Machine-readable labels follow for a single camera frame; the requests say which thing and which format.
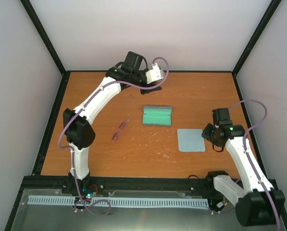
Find light blue cleaning cloth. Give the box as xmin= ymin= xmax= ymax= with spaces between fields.
xmin=177 ymin=129 xmax=205 ymax=152

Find clear plastic sheet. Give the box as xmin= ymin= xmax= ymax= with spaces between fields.
xmin=11 ymin=188 xmax=286 ymax=231

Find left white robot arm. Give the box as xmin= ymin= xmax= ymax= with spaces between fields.
xmin=61 ymin=51 xmax=169 ymax=194

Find pink translucent sunglasses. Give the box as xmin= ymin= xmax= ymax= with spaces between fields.
xmin=112 ymin=119 xmax=129 ymax=142

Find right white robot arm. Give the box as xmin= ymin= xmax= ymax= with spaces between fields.
xmin=201 ymin=108 xmax=285 ymax=230

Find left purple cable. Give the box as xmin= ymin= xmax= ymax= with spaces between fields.
xmin=58 ymin=57 xmax=170 ymax=217

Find black enclosure frame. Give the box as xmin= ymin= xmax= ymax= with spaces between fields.
xmin=5 ymin=0 xmax=281 ymax=231

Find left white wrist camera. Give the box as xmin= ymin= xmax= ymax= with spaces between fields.
xmin=145 ymin=63 xmax=165 ymax=84

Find light blue slotted cable duct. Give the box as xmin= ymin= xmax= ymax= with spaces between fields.
xmin=27 ymin=195 xmax=209 ymax=209

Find grey glasses case green lining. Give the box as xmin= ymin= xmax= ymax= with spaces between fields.
xmin=142 ymin=106 xmax=172 ymax=126

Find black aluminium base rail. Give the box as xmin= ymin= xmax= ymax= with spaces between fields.
xmin=20 ymin=175 xmax=221 ymax=197

